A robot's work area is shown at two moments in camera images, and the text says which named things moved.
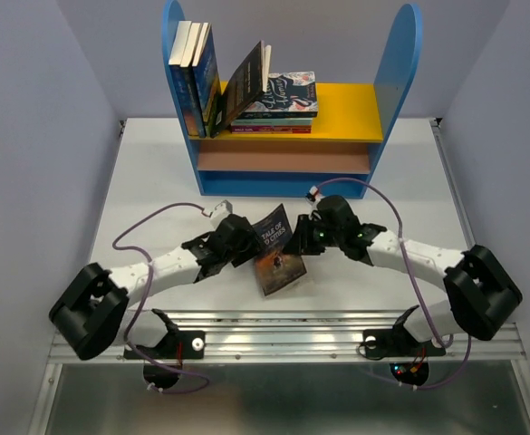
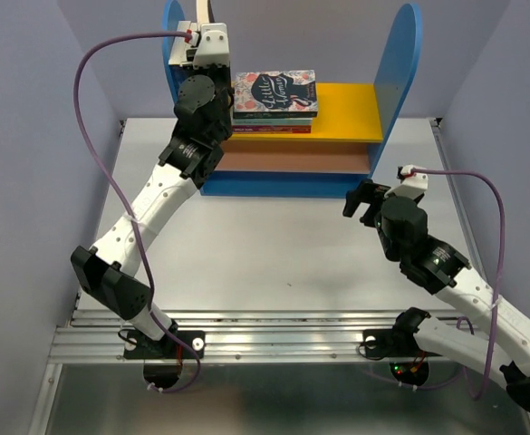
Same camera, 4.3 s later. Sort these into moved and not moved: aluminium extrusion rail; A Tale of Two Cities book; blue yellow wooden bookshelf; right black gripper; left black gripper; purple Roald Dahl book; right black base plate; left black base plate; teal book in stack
Moved: left black gripper; right black gripper; A Tale of Two Cities book
Not moved: right black base plate; aluminium extrusion rail; purple Roald Dahl book; teal book in stack; left black base plate; blue yellow wooden bookshelf
